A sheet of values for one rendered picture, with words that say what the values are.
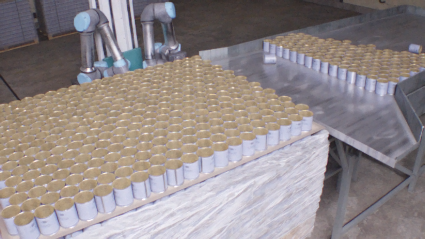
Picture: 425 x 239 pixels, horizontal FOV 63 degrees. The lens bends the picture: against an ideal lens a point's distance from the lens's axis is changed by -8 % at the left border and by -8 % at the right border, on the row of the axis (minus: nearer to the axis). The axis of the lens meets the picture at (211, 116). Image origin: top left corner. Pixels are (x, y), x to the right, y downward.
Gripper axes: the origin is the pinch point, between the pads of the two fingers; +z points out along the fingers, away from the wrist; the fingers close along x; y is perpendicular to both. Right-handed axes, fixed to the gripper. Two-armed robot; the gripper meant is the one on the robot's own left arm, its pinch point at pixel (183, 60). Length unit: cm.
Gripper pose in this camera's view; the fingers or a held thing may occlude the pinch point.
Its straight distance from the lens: 251.6
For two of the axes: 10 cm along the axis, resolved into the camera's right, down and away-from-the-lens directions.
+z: 5.4, 3.7, -7.6
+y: -0.3, -8.9, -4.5
